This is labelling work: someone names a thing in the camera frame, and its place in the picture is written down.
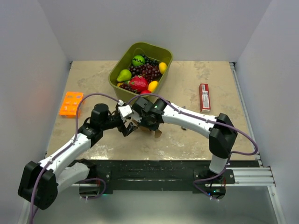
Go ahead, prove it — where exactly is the brown cardboard express box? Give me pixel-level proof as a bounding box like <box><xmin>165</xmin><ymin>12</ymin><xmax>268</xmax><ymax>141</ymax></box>
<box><xmin>132</xmin><ymin>119</ymin><xmax>162</xmax><ymax>138</ymax></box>

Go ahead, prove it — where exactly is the olive green plastic basin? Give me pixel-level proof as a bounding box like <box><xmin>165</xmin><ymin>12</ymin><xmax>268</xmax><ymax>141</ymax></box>
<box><xmin>108</xmin><ymin>42</ymin><xmax>173</xmax><ymax>101</ymax></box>

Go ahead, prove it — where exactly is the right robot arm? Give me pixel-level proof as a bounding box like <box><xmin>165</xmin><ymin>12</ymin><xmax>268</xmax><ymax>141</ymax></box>
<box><xmin>132</xmin><ymin>97</ymin><xmax>238</xmax><ymax>183</ymax></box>

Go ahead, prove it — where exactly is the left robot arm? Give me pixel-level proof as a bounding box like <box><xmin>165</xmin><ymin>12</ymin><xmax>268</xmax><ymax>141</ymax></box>
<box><xmin>18</xmin><ymin>104</ymin><xmax>141</xmax><ymax>210</ymax></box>

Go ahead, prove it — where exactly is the orange plastic box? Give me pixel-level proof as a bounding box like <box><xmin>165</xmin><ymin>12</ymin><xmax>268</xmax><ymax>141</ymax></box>
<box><xmin>58</xmin><ymin>91</ymin><xmax>84</xmax><ymax>118</ymax></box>

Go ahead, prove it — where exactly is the red apple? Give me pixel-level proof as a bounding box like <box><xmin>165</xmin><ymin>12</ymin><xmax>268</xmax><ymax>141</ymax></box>
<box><xmin>140</xmin><ymin>90</ymin><xmax>151</xmax><ymax>95</ymax></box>

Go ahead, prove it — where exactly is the orange yellow mango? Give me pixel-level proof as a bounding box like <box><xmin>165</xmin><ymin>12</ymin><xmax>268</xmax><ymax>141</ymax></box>
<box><xmin>148</xmin><ymin>81</ymin><xmax>158</xmax><ymax>92</ymax></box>

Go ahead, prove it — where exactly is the red dragon fruit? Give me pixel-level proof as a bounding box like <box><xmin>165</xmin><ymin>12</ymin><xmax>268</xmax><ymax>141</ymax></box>
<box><xmin>129</xmin><ymin>76</ymin><xmax>148</xmax><ymax>93</ymax></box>

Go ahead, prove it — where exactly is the green pear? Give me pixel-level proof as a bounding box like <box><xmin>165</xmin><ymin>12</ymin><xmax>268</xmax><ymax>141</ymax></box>
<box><xmin>116</xmin><ymin>69</ymin><xmax>132</xmax><ymax>82</ymax></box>

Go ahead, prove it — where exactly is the purple grape bunch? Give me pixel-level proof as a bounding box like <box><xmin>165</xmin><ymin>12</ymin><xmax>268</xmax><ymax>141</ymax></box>
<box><xmin>116</xmin><ymin>64</ymin><xmax>162</xmax><ymax>94</ymax></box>

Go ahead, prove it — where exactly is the yellow lemon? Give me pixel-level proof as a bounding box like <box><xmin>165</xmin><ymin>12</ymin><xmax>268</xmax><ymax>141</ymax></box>
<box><xmin>158</xmin><ymin>62</ymin><xmax>167</xmax><ymax>75</ymax></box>

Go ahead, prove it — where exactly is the dark black grape bunch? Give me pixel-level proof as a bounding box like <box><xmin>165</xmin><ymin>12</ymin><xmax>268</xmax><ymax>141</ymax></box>
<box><xmin>141</xmin><ymin>54</ymin><xmax>159</xmax><ymax>66</ymax></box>

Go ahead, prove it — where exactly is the red rectangular carton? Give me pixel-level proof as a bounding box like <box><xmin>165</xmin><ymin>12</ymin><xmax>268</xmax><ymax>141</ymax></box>
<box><xmin>199</xmin><ymin>84</ymin><xmax>211</xmax><ymax>112</ymax></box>

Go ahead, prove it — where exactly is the green striped ball fruit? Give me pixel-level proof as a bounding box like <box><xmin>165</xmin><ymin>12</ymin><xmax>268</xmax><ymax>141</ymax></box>
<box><xmin>132</xmin><ymin>55</ymin><xmax>145</xmax><ymax>67</ymax></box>

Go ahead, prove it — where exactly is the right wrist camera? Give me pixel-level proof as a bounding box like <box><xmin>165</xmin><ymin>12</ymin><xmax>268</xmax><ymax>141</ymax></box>
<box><xmin>131</xmin><ymin>110</ymin><xmax>142</xmax><ymax>123</ymax></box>

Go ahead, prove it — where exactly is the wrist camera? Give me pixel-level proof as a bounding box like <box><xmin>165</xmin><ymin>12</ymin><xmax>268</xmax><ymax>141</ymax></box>
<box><xmin>131</xmin><ymin>110</ymin><xmax>142</xmax><ymax>123</ymax></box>
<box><xmin>117</xmin><ymin>99</ymin><xmax>133</xmax><ymax>123</ymax></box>

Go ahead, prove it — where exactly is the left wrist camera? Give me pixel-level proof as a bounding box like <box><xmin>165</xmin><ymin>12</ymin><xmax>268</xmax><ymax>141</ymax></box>
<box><xmin>117</xmin><ymin>99</ymin><xmax>133</xmax><ymax>123</ymax></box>

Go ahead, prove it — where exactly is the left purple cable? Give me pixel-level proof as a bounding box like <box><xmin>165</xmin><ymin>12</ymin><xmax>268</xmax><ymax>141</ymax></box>
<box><xmin>28</xmin><ymin>93</ymin><xmax>124</xmax><ymax>224</ymax></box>

